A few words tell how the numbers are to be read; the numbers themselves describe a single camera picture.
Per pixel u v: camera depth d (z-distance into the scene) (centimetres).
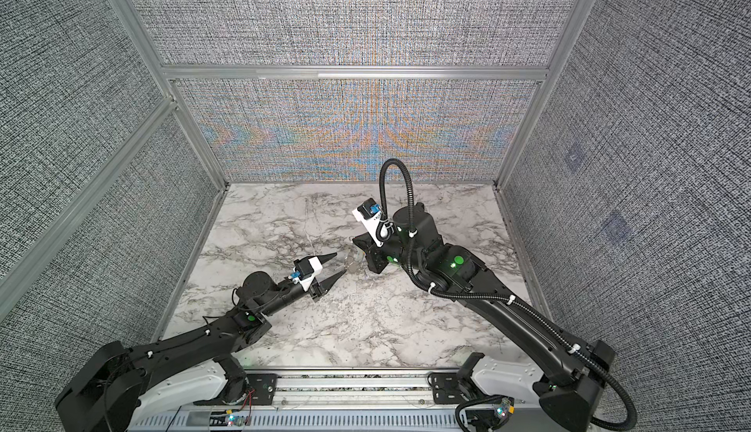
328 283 66
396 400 73
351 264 67
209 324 56
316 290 65
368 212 55
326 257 69
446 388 73
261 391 73
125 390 40
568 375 38
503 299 44
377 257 58
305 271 58
